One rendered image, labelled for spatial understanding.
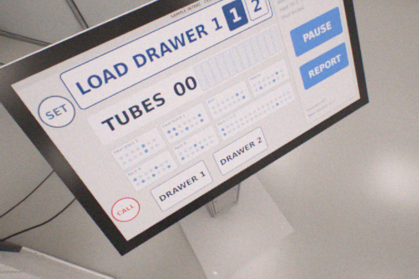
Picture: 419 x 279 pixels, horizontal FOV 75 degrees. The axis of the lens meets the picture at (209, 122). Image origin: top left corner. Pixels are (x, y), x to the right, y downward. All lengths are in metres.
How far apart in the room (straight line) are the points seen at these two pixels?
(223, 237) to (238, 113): 1.02
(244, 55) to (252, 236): 1.09
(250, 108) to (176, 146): 0.13
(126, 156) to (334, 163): 1.34
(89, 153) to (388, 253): 1.43
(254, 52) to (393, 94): 1.60
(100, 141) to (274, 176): 1.21
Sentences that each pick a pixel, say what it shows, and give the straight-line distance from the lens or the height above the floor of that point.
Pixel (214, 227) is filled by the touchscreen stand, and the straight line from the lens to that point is 1.40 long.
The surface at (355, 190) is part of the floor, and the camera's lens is 1.61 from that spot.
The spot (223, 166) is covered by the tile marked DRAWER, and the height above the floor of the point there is 1.00.
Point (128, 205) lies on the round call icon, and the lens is 0.44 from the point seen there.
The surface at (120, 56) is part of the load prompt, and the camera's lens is 0.37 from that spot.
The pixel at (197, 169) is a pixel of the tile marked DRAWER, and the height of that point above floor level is 1.01.
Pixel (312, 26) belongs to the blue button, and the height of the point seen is 1.11.
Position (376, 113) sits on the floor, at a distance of 1.85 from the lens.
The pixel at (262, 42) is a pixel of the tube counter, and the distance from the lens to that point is 0.43.
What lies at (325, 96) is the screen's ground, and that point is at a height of 1.01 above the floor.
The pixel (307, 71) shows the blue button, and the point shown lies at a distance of 0.49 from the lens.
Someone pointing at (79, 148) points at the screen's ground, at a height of 1.10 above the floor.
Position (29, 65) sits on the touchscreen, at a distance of 0.38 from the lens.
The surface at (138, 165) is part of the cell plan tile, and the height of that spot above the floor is 1.06.
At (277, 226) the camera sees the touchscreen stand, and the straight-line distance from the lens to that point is 1.42.
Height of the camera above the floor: 1.43
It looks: 62 degrees down
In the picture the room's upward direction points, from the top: 7 degrees counter-clockwise
